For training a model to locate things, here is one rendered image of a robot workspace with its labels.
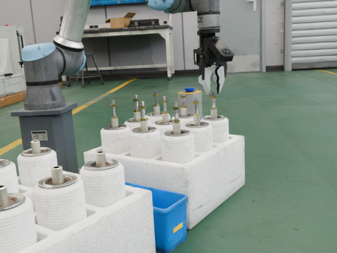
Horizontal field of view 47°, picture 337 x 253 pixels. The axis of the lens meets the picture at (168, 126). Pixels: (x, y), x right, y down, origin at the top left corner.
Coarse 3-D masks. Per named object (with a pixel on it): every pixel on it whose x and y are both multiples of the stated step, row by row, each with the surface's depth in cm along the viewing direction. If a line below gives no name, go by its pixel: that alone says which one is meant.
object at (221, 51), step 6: (210, 42) 123; (216, 42) 123; (222, 42) 123; (210, 48) 124; (216, 48) 120; (222, 48) 121; (228, 48) 121; (216, 54) 120; (222, 54) 118; (228, 54) 118; (222, 60) 119; (228, 60) 119
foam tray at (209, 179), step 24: (216, 144) 125; (240, 144) 132; (144, 168) 111; (168, 168) 106; (192, 168) 105; (216, 168) 118; (240, 168) 133; (192, 192) 106; (216, 192) 119; (192, 216) 107
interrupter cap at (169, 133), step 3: (165, 132) 113; (168, 132) 112; (171, 132) 113; (183, 132) 112; (186, 132) 111; (189, 132) 111; (165, 135) 110; (168, 135) 109; (171, 135) 109; (174, 135) 108; (177, 135) 108; (180, 135) 108; (183, 135) 109
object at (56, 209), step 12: (36, 192) 73; (48, 192) 72; (60, 192) 72; (72, 192) 73; (36, 204) 74; (48, 204) 72; (60, 204) 72; (72, 204) 74; (84, 204) 77; (48, 216) 73; (60, 216) 73; (72, 216) 74; (84, 216) 77; (48, 228) 73; (60, 228) 73
